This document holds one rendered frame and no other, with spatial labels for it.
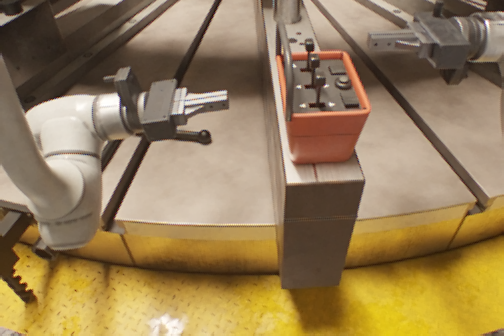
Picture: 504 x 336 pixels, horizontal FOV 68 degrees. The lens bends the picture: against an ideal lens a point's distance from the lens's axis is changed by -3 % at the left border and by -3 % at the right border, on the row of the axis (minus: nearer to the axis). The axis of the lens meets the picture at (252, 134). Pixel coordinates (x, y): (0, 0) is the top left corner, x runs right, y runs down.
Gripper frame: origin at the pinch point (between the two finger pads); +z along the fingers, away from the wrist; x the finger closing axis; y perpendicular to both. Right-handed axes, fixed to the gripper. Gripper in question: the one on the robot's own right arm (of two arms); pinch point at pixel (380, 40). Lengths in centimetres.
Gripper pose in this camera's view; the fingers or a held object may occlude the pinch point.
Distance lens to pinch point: 74.3
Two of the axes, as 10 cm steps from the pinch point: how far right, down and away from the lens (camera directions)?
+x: 0.4, 6.6, -7.5
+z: -10.0, 0.5, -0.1
